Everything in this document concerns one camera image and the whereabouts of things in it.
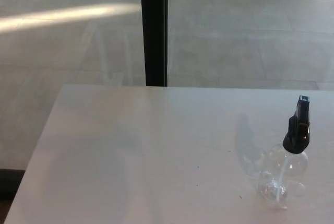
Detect black spray trigger lid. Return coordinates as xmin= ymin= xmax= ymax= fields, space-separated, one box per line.
xmin=274 ymin=95 xmax=312 ymax=205

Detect clear plastic spray bottle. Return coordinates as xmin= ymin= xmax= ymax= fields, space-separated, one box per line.
xmin=257 ymin=143 xmax=309 ymax=210

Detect black vertical window post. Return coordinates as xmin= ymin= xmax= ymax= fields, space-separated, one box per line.
xmin=139 ymin=0 xmax=169 ymax=87

